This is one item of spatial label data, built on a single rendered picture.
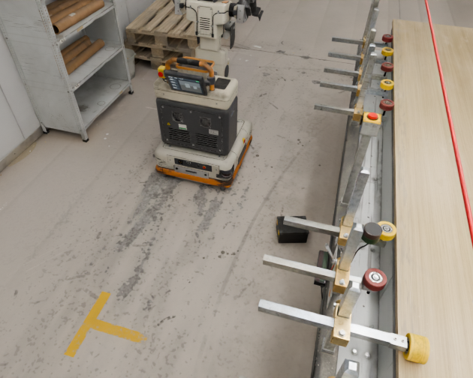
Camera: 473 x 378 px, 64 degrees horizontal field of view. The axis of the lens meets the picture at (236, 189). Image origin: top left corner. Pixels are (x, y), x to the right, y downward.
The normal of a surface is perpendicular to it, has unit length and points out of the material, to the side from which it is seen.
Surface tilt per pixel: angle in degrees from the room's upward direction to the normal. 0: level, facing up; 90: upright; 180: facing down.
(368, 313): 0
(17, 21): 90
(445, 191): 0
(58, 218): 0
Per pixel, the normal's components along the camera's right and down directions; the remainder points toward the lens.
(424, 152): 0.02, -0.71
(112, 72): -0.28, 0.67
